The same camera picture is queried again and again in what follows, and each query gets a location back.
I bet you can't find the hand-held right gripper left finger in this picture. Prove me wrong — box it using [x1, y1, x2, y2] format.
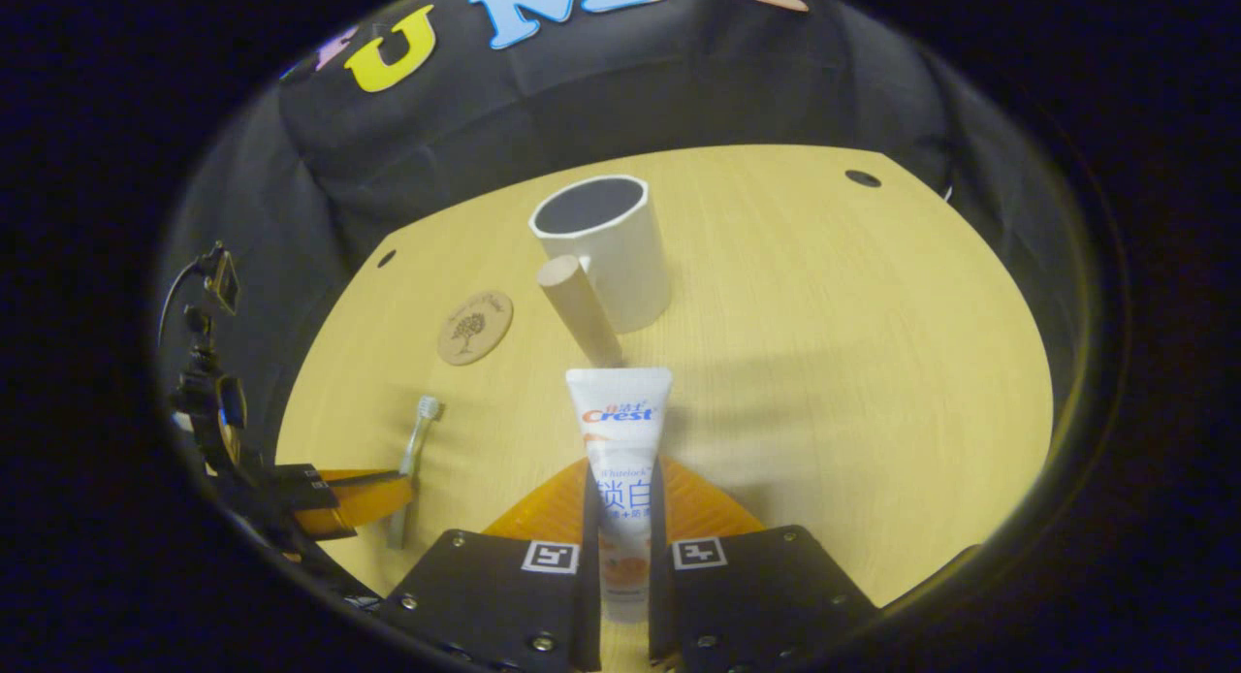
[376, 457, 603, 673]

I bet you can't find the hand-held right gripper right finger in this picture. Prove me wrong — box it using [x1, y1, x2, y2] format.
[647, 457, 880, 673]

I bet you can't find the pale green toothbrush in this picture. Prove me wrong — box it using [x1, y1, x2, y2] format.
[387, 394, 445, 551]

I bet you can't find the white toothpaste tube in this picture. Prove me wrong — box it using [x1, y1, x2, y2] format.
[564, 366, 675, 625]

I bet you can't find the round wooden coaster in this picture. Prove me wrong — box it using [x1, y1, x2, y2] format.
[436, 290, 515, 368]

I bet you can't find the white cup with wooden handle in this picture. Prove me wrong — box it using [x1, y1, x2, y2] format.
[527, 174, 673, 369]

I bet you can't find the black backdrop cloth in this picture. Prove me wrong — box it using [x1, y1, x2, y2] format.
[158, 0, 1079, 465]

